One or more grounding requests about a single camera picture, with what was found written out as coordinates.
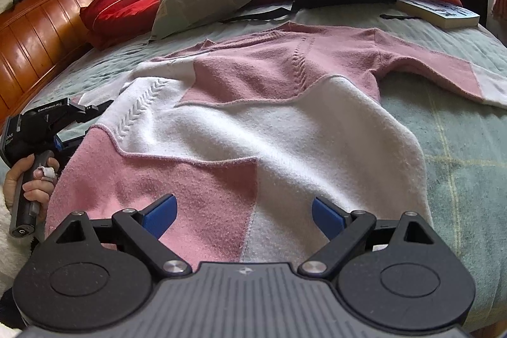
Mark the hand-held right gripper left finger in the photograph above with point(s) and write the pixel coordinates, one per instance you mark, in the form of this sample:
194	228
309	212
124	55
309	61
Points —
160	218

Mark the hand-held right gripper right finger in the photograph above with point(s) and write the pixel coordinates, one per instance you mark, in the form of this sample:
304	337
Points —
328	218

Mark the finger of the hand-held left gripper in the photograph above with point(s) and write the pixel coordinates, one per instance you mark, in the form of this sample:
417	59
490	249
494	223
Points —
93	110
67	142

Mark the pink and white sweater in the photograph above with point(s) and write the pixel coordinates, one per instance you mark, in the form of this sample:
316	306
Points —
257	132

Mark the person's left hand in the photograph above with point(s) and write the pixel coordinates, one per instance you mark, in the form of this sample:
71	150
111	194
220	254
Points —
35	193

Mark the wooden headboard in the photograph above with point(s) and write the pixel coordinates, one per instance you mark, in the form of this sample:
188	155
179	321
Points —
35	37

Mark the paperback book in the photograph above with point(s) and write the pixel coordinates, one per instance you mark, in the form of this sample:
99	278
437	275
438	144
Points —
439	13

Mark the striped orange curtain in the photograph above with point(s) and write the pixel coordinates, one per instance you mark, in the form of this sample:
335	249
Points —
501	5

